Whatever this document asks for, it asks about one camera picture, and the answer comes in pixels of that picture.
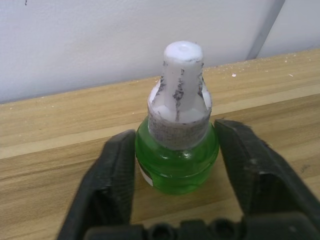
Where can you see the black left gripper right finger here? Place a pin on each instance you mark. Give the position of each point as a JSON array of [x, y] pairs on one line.
[[252, 175]]

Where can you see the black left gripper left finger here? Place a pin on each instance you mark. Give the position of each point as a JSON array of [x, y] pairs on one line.
[[110, 180]]

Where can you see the green liquid repellent bottle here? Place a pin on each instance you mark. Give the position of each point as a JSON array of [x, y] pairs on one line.
[[180, 172]]

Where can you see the white scuffed bottle cap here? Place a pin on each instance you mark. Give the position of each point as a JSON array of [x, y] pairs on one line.
[[180, 100]]

